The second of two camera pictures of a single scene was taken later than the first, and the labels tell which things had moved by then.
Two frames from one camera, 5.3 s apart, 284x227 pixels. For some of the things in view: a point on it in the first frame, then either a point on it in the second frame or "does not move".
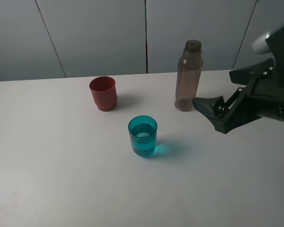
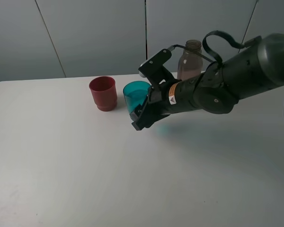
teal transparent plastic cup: x=143 y=130 to x=136 y=93
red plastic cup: x=103 y=90 does not move
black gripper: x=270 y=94 to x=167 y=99
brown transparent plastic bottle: x=189 y=75 does not move
